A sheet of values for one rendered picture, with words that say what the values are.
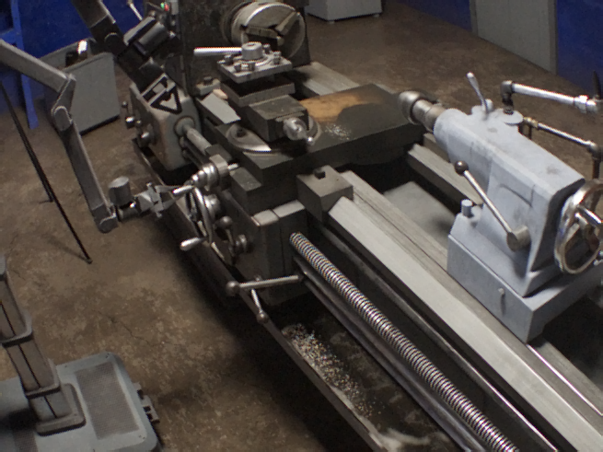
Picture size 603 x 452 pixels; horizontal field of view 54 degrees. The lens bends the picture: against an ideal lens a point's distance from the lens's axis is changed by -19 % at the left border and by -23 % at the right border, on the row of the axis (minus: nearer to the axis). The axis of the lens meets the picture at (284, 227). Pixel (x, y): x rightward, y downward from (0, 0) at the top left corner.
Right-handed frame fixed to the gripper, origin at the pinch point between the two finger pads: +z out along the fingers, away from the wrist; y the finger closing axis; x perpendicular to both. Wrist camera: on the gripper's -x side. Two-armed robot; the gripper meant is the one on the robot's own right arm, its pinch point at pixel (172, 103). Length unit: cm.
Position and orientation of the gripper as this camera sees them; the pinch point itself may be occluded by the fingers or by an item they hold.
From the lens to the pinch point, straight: 152.7
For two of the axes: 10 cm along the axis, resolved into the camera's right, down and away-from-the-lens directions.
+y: -4.0, -4.8, 7.8
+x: -7.4, 6.7, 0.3
